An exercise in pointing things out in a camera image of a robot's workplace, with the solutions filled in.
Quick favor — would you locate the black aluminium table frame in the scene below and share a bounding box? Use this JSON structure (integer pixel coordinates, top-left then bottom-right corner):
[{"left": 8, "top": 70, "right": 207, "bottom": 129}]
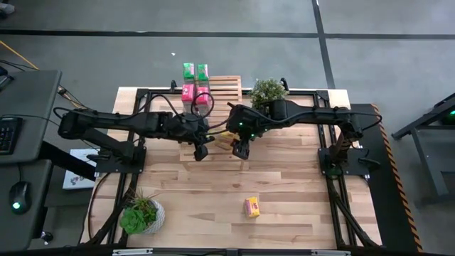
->
[{"left": 83, "top": 87, "right": 383, "bottom": 250}]

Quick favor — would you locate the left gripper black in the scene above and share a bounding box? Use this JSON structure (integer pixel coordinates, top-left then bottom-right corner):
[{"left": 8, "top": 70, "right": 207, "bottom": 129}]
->
[{"left": 166, "top": 112, "right": 210, "bottom": 161}]

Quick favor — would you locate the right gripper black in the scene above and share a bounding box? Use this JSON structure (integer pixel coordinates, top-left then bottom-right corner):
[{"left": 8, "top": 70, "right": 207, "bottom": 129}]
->
[{"left": 226, "top": 105, "right": 266, "bottom": 160}]

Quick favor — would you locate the black keyboard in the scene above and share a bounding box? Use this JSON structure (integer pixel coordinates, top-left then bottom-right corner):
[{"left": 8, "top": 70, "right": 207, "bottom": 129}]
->
[{"left": 0, "top": 116, "right": 23, "bottom": 156}]

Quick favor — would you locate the red cereal box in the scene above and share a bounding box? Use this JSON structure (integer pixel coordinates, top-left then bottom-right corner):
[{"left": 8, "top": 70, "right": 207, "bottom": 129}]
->
[
  {"left": 181, "top": 83, "right": 196, "bottom": 114},
  {"left": 195, "top": 86, "right": 211, "bottom": 114}
]

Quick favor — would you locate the yellow cereal box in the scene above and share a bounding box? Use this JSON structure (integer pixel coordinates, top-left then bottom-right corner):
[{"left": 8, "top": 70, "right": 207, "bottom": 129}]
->
[
  {"left": 244, "top": 196, "right": 261, "bottom": 218},
  {"left": 214, "top": 130, "right": 241, "bottom": 151}
]

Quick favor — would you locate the grey desk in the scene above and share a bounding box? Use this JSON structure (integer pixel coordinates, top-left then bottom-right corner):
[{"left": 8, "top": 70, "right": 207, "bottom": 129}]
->
[
  {"left": 0, "top": 70, "right": 62, "bottom": 164},
  {"left": 0, "top": 159, "right": 53, "bottom": 252}
]

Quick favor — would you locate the black computer mouse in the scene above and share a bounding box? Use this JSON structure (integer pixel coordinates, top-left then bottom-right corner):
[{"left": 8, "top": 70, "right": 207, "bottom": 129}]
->
[{"left": 9, "top": 181, "right": 32, "bottom": 215}]

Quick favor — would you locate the dark device on desk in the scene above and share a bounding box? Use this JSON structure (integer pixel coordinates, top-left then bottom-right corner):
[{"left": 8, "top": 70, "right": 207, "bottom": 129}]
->
[{"left": 0, "top": 65, "right": 14, "bottom": 92}]

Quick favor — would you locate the yellow cable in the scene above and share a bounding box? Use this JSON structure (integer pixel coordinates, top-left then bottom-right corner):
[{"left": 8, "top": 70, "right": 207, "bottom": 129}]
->
[{"left": 0, "top": 40, "right": 82, "bottom": 110}]

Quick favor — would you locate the black device with green light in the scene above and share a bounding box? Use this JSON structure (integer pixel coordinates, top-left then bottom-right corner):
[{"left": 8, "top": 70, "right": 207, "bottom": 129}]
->
[{"left": 432, "top": 92, "right": 455, "bottom": 126}]

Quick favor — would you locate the bushy plant in ribbed pot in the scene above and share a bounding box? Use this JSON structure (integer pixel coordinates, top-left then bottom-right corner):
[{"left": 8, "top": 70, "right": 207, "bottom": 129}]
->
[{"left": 247, "top": 78, "right": 289, "bottom": 110}]

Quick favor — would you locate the succulent plant in white pot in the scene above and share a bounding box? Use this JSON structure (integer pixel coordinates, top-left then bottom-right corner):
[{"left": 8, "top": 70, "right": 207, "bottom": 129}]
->
[{"left": 119, "top": 191, "right": 166, "bottom": 235}]

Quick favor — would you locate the black diagonal support bar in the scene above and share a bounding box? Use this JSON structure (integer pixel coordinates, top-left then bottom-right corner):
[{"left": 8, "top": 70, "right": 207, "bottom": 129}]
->
[{"left": 38, "top": 141, "right": 97, "bottom": 181}]

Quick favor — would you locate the white printed box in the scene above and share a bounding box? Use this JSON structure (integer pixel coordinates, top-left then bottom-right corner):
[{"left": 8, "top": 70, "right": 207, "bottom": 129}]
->
[{"left": 62, "top": 148, "right": 100, "bottom": 191}]

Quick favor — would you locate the green cereal box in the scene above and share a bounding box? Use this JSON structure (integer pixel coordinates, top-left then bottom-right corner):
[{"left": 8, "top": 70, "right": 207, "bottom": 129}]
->
[
  {"left": 197, "top": 63, "right": 210, "bottom": 85},
  {"left": 182, "top": 62, "right": 196, "bottom": 85}
]

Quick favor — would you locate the black mat with striped edge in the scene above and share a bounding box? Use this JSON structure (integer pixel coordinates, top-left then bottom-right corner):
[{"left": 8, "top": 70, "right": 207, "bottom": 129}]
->
[{"left": 350, "top": 102, "right": 424, "bottom": 253}]

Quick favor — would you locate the grey metal stand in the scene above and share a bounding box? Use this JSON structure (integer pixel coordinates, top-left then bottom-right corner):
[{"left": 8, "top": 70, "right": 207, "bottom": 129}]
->
[{"left": 390, "top": 122, "right": 455, "bottom": 207}]

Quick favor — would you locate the wooden slatted shelf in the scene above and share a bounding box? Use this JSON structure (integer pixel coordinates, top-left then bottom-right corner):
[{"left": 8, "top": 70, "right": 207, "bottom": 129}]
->
[{"left": 178, "top": 75, "right": 246, "bottom": 171}]

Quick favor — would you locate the silver metal bracket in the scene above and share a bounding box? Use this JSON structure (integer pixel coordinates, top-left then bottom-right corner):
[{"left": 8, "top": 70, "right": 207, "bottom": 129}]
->
[
  {"left": 311, "top": 250, "right": 352, "bottom": 256},
  {"left": 112, "top": 248, "right": 154, "bottom": 256}
]

